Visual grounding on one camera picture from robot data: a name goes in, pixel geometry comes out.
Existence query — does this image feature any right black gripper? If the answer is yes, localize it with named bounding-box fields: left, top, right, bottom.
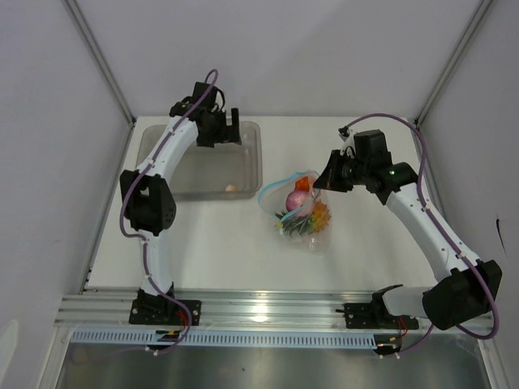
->
left=314, top=150, right=370, bottom=193

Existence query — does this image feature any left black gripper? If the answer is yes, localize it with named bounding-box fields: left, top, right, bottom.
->
left=198, top=109, right=241, bottom=149

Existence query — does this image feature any small orange pumpkin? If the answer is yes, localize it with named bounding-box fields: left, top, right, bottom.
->
left=294, top=176, right=311, bottom=192

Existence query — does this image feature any purple red onion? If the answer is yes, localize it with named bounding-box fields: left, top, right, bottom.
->
left=285, top=190, right=311, bottom=212

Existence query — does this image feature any clear zip top bag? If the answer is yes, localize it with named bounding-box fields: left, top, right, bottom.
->
left=257, top=170, right=332, bottom=254

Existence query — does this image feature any orange toy pineapple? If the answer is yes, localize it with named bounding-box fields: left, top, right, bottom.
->
left=275, top=200, right=331, bottom=238

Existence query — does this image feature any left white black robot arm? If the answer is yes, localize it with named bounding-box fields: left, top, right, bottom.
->
left=118, top=71, right=241, bottom=324

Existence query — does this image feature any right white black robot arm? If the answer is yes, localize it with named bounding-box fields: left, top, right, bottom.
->
left=314, top=128, right=503, bottom=331

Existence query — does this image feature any clear grey plastic bin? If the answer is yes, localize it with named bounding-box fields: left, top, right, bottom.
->
left=118, top=118, right=263, bottom=203

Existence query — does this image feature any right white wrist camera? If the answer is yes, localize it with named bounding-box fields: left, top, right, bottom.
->
left=338, top=126, right=355, bottom=158

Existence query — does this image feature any aluminium mounting rail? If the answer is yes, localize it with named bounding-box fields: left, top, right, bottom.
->
left=54, top=286, right=496, bottom=335

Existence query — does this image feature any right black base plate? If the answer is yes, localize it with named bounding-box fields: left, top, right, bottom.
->
left=336, top=301, right=419, bottom=330

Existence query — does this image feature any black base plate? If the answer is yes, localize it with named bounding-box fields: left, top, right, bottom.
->
left=128, top=299, right=202, bottom=327
left=336, top=301, right=419, bottom=330

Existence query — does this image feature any left aluminium frame post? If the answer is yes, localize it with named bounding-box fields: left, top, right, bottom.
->
left=62, top=0, right=135, bottom=124

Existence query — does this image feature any aluminium frame post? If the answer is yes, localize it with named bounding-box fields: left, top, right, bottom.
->
left=414, top=0, right=496, bottom=128
left=62, top=0, right=135, bottom=124

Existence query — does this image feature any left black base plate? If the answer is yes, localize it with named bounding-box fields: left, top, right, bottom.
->
left=128, top=299, right=202, bottom=327

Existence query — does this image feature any right aluminium frame post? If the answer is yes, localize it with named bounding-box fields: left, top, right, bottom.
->
left=414, top=0, right=496, bottom=128

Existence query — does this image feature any slotted white cable duct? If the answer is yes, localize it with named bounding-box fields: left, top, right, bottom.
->
left=71, top=328, right=377, bottom=350

